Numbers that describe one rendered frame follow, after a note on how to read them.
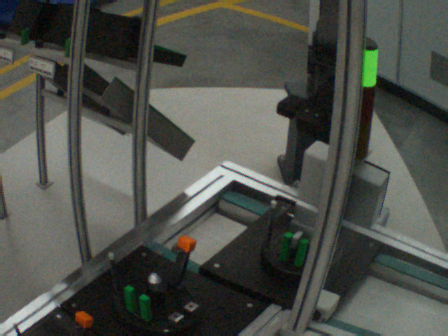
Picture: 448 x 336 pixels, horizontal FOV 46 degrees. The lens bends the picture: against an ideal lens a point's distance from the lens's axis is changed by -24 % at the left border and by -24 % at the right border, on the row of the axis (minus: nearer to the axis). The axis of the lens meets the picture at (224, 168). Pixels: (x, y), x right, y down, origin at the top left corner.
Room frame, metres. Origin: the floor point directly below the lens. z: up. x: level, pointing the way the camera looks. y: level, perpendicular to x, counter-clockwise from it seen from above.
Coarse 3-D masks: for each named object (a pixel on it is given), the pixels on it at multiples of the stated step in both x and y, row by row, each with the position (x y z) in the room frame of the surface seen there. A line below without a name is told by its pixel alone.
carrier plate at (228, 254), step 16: (288, 208) 0.95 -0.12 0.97; (256, 224) 0.90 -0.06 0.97; (288, 224) 0.91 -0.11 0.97; (240, 240) 0.85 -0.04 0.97; (256, 240) 0.86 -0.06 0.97; (224, 256) 0.81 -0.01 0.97; (240, 256) 0.81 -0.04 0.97; (256, 256) 0.81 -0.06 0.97; (208, 272) 0.77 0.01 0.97; (224, 272) 0.77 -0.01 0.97; (240, 272) 0.77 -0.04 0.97; (256, 272) 0.77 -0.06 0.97; (240, 288) 0.73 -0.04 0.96; (256, 288) 0.73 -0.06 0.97; (272, 288) 0.73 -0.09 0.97; (288, 288) 0.73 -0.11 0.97; (288, 304) 0.69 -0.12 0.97
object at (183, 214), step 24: (192, 192) 0.99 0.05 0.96; (216, 192) 1.00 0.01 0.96; (168, 216) 0.93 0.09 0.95; (192, 216) 0.94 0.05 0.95; (120, 240) 0.83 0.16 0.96; (144, 240) 0.84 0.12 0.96; (168, 240) 0.88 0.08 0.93; (96, 264) 0.75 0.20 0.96; (72, 288) 0.67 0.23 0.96; (24, 312) 0.57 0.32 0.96; (264, 312) 0.68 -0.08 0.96; (288, 312) 0.68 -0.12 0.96
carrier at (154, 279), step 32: (128, 256) 0.78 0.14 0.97; (160, 256) 0.79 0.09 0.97; (96, 288) 0.68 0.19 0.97; (128, 288) 0.62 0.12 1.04; (160, 288) 0.65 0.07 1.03; (192, 288) 0.70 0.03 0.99; (224, 288) 0.72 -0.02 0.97; (96, 320) 0.59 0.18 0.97; (128, 320) 0.59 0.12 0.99; (160, 320) 0.61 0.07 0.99; (192, 320) 0.62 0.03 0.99; (224, 320) 0.64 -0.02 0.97
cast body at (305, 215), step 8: (296, 208) 0.80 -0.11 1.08; (304, 208) 0.79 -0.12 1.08; (312, 208) 0.79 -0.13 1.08; (296, 216) 0.80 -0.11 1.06; (304, 216) 0.79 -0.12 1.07; (312, 216) 0.79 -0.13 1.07; (296, 224) 0.79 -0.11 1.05; (304, 224) 0.79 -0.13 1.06; (312, 224) 0.78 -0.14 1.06; (296, 232) 0.79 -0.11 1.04; (304, 232) 0.78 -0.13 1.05; (312, 232) 0.78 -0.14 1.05; (296, 240) 0.77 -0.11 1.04
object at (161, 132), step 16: (96, 80) 1.04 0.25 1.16; (112, 80) 0.92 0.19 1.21; (96, 96) 0.91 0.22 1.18; (112, 96) 0.92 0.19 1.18; (128, 96) 0.95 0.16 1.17; (112, 112) 1.02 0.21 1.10; (128, 112) 0.95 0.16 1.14; (160, 112) 1.00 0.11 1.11; (160, 128) 1.00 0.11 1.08; (176, 128) 1.03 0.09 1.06; (160, 144) 1.01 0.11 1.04; (176, 144) 1.04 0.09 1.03; (192, 144) 1.06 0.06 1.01
